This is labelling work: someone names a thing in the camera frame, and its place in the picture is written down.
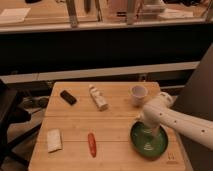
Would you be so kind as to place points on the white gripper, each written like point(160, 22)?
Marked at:
point(154, 126)

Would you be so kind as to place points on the green ceramic bowl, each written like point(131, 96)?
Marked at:
point(145, 143)

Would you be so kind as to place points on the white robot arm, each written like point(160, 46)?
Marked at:
point(158, 111)

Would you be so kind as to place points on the white paper cup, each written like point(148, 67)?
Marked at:
point(138, 94)

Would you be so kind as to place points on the white tube bottle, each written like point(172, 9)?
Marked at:
point(98, 98)

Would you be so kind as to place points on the red chili pepper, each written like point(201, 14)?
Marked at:
point(92, 144)

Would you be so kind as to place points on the black rectangular block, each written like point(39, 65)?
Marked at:
point(68, 97)

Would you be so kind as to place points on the white folded cloth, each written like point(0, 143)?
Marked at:
point(54, 142)

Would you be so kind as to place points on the black chair left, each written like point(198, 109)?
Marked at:
point(11, 113)

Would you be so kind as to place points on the white paper sheet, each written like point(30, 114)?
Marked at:
point(14, 15)

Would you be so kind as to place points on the metal post right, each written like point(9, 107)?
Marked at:
point(130, 11)

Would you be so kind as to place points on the metal post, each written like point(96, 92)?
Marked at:
point(72, 13)
point(130, 11)

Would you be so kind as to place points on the metal post left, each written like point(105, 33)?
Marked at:
point(72, 13)

